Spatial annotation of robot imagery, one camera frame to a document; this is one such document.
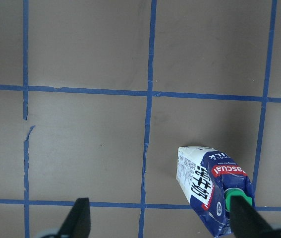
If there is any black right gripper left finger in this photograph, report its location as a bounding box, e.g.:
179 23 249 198
56 198 91 238

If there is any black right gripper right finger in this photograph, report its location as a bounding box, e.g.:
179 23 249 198
230 196 281 238

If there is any blue white milk carton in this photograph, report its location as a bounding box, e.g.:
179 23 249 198
176 146 255 238

